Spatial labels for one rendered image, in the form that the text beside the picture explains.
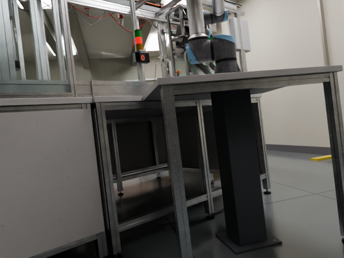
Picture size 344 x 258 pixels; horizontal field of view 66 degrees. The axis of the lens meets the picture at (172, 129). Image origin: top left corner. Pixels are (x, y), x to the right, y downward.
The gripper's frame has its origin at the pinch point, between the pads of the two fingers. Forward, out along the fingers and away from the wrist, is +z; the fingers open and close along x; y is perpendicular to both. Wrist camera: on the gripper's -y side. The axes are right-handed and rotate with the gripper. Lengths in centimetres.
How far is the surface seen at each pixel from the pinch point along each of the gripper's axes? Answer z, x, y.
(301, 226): 1, -88, -97
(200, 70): -46, -35, 19
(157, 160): -46, -187, 105
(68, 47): 60, 15, 12
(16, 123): 98, -4, -3
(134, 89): 33.1, -16.2, 1.8
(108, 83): 46.9, -7.7, 5.1
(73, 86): 67, -1, 4
